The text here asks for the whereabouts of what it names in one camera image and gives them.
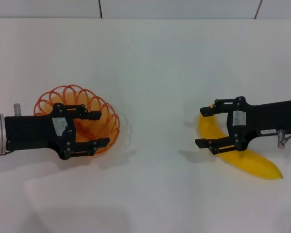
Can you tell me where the left wrist connector with cable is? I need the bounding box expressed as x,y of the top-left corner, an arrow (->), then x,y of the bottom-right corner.
13,103 -> 23,117

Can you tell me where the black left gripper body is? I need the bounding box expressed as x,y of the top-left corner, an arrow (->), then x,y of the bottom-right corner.
4,112 -> 76,153

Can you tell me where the wrist connector with cable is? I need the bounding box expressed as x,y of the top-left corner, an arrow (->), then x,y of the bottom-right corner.
277,129 -> 291,149
13,103 -> 23,117

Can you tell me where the yellow banana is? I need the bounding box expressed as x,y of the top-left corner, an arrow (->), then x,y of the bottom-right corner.
198,102 -> 284,181

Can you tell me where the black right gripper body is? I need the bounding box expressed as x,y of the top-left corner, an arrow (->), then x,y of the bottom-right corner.
226,100 -> 291,146

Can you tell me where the right wrist connector with cable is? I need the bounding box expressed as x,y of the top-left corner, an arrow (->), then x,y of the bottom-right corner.
277,129 -> 291,149

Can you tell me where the orange woven plastic basket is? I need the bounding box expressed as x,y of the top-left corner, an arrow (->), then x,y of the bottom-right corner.
33,84 -> 121,156

